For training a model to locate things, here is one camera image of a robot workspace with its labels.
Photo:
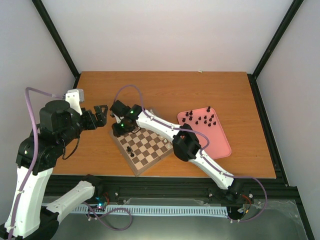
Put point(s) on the wooden chess board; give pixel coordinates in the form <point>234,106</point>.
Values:
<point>147,147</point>

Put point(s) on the pink plastic tray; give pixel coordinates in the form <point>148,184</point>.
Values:
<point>219,146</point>

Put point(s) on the white chess pieces row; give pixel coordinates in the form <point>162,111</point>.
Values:
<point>166,143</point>

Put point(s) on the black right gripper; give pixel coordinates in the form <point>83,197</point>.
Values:
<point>118,133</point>

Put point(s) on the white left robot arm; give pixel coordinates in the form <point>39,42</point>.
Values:
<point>37,155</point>

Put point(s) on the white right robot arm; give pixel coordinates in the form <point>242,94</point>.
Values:
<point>188,145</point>

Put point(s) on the black aluminium frame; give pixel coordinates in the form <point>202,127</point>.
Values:
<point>182,55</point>

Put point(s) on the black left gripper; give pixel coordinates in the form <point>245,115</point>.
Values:
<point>94,123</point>

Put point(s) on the light blue cable duct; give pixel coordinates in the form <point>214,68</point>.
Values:
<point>165,211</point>

